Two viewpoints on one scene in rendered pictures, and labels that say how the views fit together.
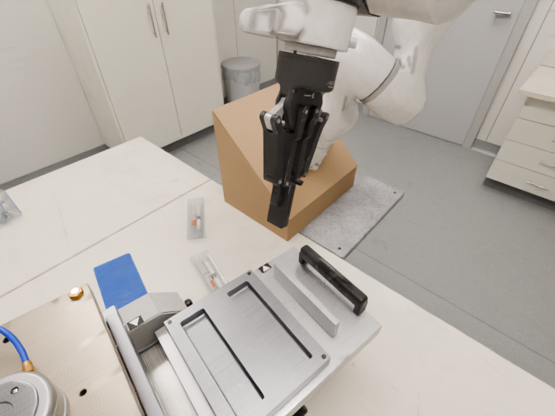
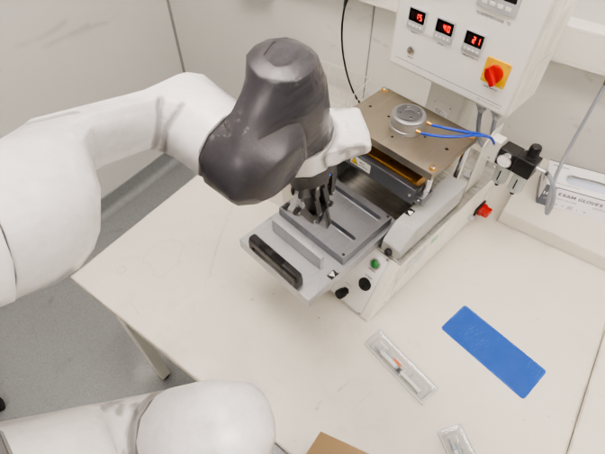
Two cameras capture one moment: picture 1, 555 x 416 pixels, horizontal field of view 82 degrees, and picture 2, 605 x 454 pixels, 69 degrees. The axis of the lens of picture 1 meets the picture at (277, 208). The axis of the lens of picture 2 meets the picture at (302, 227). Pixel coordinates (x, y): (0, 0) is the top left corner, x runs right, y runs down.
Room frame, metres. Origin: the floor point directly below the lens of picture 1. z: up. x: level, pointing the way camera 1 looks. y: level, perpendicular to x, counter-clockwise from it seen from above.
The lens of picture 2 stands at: (0.87, -0.09, 1.75)
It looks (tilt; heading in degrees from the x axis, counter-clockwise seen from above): 51 degrees down; 174
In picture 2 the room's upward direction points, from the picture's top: straight up
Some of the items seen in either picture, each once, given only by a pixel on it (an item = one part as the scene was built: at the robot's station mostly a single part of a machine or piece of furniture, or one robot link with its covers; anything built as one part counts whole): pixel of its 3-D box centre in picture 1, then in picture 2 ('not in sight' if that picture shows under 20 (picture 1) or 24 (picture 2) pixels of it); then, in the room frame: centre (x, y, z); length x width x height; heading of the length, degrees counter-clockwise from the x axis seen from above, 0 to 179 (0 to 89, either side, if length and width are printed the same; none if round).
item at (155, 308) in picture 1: (113, 340); (422, 217); (0.24, 0.26, 0.96); 0.26 x 0.05 x 0.07; 128
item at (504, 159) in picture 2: not in sight; (512, 167); (0.18, 0.47, 1.05); 0.15 x 0.05 x 0.15; 38
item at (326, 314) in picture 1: (269, 328); (320, 230); (0.26, 0.01, 0.97); 0.30 x 0.22 x 0.08; 128
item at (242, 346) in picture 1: (244, 342); (334, 215); (0.23, 0.05, 0.98); 0.20 x 0.17 x 0.03; 38
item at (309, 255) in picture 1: (330, 276); (275, 259); (0.34, -0.09, 0.99); 0.15 x 0.02 x 0.04; 38
